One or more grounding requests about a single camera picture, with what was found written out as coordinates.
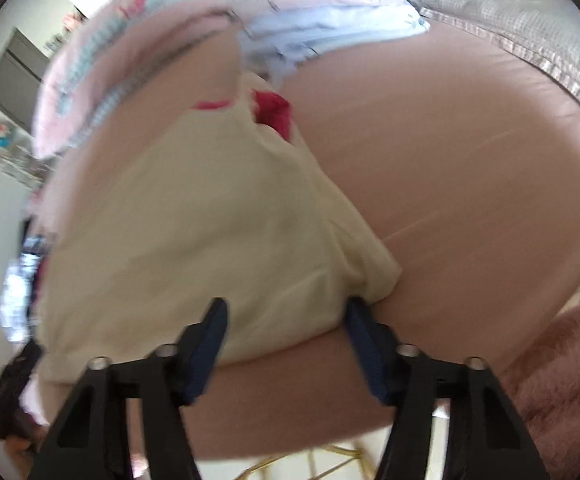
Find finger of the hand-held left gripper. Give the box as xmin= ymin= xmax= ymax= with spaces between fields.
xmin=0 ymin=339 xmax=45 ymax=438

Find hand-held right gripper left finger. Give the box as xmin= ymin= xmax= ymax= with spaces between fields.
xmin=27 ymin=298 xmax=229 ymax=480

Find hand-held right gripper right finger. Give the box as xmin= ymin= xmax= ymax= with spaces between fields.
xmin=346 ymin=297 xmax=547 ymax=480

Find cream garment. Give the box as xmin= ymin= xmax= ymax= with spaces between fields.
xmin=40 ymin=72 xmax=403 ymax=386

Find red garment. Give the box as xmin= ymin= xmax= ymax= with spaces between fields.
xmin=192 ymin=89 xmax=291 ymax=142

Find light blue folded clothes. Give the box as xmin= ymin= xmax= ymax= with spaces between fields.
xmin=237 ymin=0 xmax=431 ymax=86

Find person's left hand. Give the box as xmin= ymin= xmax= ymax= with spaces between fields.
xmin=4 ymin=432 xmax=43 ymax=463

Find blue white printed cloth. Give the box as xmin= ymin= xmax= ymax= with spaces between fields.
xmin=0 ymin=232 xmax=58 ymax=346

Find pink sheet bed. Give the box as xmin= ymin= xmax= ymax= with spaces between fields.
xmin=34 ymin=25 xmax=580 ymax=466

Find pink fluffy rug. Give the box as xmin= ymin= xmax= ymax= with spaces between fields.
xmin=500 ymin=295 xmax=580 ymax=480

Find cluttered shelf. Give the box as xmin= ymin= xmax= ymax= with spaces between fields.
xmin=0 ymin=147 xmax=50 ymax=187

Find grey door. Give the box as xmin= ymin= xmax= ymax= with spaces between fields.
xmin=0 ymin=27 xmax=53 ymax=131

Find pink quilt with blue gingham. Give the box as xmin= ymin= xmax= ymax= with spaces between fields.
xmin=32 ymin=0 xmax=251 ymax=161

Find grey pink blanket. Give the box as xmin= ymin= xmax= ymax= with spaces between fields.
xmin=400 ymin=0 xmax=580 ymax=141

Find gold wire frame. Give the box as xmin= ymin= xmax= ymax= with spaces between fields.
xmin=240 ymin=440 xmax=371 ymax=480

